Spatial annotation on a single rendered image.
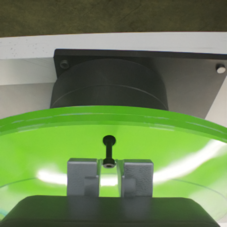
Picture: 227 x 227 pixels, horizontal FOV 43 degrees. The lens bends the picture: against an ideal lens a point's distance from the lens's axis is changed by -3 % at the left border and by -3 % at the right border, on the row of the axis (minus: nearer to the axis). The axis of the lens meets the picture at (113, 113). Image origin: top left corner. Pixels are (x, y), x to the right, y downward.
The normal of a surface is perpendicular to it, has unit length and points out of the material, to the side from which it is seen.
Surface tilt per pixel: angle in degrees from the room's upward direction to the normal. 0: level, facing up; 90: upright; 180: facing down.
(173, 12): 0
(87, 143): 25
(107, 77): 90
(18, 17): 0
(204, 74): 0
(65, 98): 90
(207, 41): 90
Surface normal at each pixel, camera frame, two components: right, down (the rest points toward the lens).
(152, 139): 0.08, 0.53
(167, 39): -0.04, -0.56
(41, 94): 0.00, 0.83
